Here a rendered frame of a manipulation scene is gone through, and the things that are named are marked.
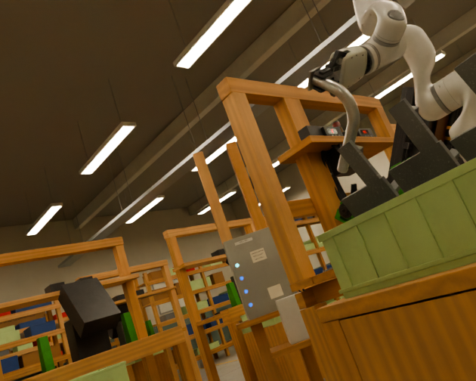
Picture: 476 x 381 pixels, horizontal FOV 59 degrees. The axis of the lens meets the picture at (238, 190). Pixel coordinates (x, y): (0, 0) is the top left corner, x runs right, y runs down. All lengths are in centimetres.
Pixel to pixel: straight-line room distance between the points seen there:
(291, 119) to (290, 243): 77
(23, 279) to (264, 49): 796
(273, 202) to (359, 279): 97
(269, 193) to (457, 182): 122
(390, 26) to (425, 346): 79
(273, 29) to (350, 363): 607
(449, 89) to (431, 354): 98
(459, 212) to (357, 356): 42
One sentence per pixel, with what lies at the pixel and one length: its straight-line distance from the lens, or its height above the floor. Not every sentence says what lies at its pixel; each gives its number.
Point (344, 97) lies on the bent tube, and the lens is 110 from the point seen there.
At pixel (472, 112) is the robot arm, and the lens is 164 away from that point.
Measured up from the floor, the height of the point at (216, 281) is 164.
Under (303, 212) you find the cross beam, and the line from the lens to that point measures 223.
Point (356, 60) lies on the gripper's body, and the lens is 121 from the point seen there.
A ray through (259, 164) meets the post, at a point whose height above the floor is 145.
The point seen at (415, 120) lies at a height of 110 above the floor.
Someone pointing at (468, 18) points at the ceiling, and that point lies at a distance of 979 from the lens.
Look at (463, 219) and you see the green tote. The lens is 89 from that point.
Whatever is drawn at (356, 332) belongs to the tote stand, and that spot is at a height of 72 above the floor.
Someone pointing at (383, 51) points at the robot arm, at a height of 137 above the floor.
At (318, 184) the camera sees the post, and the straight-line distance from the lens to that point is 228.
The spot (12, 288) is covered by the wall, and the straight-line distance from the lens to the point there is 1156.
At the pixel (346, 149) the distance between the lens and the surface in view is 109.
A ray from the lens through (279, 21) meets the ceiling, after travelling 679.
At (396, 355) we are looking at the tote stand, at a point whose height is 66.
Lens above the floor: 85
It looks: 15 degrees up
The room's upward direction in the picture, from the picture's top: 20 degrees counter-clockwise
